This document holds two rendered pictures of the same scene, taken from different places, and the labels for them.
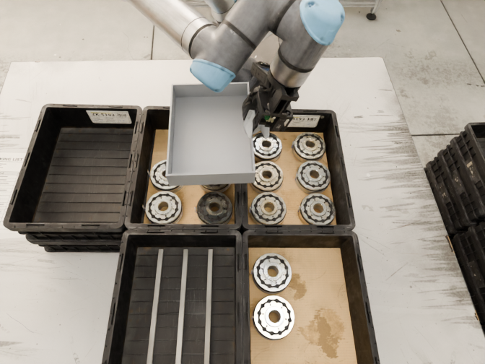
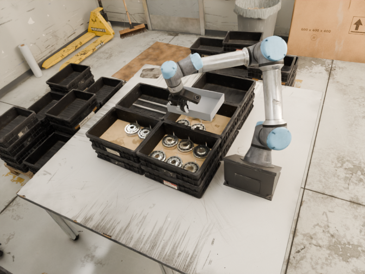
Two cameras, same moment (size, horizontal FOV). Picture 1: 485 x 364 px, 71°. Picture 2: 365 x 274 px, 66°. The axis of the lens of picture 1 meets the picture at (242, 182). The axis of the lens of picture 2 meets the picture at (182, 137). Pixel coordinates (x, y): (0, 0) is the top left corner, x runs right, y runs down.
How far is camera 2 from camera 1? 1.62 m
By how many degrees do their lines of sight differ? 67
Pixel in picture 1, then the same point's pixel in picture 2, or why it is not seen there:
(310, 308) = (127, 142)
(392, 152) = (174, 245)
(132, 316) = (162, 100)
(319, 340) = (116, 140)
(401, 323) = (100, 187)
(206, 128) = (201, 105)
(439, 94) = not seen: outside the picture
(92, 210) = not seen: hidden behind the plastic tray
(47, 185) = (225, 87)
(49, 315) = not seen: hidden behind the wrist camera
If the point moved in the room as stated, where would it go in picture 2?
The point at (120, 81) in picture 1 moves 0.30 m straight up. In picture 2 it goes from (294, 127) to (302, 91)
